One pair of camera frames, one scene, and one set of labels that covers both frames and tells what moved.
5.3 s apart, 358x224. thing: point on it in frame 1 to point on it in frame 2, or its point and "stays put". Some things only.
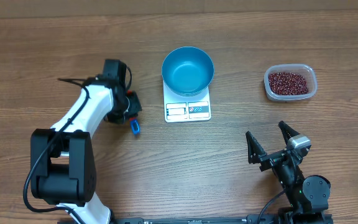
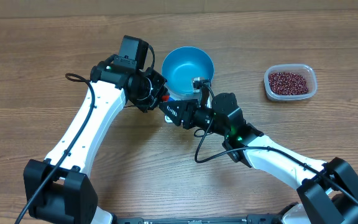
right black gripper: (273, 157) to (190, 112)
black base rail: (252, 219) stays put
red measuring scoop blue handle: (134, 121) to (167, 98)
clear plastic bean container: (290, 82) stays put
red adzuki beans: (288, 83) stays put
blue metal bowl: (187, 71) stays put
